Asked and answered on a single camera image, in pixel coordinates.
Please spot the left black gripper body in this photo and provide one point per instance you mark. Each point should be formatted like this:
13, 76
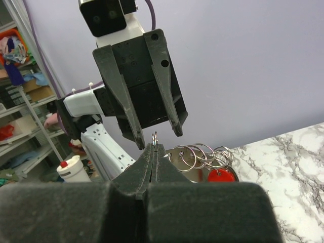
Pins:
134, 63

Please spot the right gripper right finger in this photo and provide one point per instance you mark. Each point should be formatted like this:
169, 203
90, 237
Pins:
205, 212

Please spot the red key tag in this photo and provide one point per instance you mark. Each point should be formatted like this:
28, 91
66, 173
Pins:
220, 176

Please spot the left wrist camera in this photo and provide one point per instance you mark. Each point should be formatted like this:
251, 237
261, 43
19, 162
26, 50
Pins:
111, 22

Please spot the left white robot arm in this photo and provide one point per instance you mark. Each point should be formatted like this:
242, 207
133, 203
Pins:
81, 114

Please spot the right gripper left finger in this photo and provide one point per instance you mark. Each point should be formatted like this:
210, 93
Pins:
78, 212

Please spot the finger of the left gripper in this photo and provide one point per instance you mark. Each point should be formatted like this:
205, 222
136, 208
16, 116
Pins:
119, 95
166, 78

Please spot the round metal keyring disc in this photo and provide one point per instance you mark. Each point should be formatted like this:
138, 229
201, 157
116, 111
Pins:
183, 163

